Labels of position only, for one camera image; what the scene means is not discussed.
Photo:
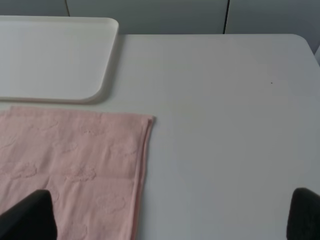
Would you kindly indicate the pink towel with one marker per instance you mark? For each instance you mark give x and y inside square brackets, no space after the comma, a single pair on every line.
[92,163]

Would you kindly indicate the white rectangular tray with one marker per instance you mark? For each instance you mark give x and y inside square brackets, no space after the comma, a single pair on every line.
[57,59]

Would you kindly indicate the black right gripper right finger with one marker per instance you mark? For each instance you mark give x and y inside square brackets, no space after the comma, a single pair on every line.
[304,215]

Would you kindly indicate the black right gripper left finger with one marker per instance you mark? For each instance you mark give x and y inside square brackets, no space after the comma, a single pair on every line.
[30,219]

